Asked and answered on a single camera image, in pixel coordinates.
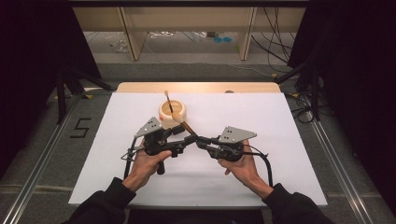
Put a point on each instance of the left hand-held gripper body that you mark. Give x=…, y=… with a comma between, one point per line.
x=154, y=140

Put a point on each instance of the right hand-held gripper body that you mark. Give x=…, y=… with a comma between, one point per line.
x=232, y=146

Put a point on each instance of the cream ringed brush holder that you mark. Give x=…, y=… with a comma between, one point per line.
x=168, y=119

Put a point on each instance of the person's right hand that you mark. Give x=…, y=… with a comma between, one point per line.
x=244, y=169

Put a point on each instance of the person's left hand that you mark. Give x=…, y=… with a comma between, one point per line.
x=143, y=168

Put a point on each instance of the white table sheet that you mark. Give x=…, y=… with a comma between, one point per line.
x=218, y=180

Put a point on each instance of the black tripod stand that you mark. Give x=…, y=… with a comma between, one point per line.
x=67, y=90
x=306, y=84

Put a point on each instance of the blue disc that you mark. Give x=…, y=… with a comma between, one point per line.
x=227, y=39
x=218, y=39

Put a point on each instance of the clear plastic wrap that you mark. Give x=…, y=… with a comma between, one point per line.
x=118, y=45

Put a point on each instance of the beige wooden desk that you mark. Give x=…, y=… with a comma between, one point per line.
x=186, y=18

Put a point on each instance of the black curtain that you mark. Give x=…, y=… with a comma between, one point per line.
x=358, y=77
x=37, y=62

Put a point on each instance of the aluminium floor rail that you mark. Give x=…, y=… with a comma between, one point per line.
x=339, y=168
x=40, y=168

